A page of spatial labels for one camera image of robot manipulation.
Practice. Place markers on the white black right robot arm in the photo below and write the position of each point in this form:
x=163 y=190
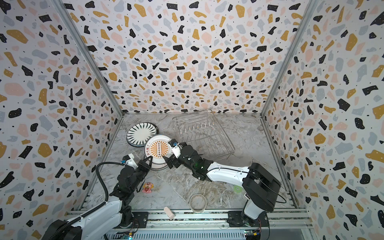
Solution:
x=261 y=187

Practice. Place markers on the pink toy figure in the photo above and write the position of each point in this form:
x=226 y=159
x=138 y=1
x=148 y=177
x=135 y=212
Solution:
x=147 y=188

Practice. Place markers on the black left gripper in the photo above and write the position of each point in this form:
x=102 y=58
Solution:
x=143 y=166

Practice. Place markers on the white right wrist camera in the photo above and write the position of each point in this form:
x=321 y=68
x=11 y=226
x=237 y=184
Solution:
x=175 y=148

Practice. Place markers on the aluminium corner post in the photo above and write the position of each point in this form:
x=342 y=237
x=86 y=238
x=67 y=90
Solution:
x=65 y=16
x=290 y=54

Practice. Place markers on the aluminium corner post right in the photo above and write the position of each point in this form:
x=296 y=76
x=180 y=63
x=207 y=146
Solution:
x=290 y=54

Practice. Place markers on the pink eraser block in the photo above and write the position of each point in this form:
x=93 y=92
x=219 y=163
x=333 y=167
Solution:
x=169 y=213

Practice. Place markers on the stainless wire dish rack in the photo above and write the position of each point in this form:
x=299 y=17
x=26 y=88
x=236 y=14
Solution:
x=203 y=131

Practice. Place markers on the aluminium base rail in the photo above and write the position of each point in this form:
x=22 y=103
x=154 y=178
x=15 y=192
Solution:
x=221 y=224

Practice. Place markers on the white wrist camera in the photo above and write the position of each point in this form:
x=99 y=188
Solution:
x=128 y=160
x=175 y=148

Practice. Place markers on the aluminium corner post left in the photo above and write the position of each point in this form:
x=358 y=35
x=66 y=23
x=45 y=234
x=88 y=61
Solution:
x=65 y=16

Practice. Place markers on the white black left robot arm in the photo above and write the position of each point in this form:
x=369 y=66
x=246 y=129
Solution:
x=113 y=212

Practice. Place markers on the white striped plate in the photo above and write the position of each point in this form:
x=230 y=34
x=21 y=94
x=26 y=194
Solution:
x=139 y=134

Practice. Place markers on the orange sunburst plate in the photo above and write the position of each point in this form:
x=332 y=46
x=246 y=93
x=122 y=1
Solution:
x=158 y=147
x=159 y=165

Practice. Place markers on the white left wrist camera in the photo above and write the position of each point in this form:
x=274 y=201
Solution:
x=128 y=160

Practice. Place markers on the green round lid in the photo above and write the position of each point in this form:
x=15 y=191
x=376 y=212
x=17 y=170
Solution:
x=238 y=189

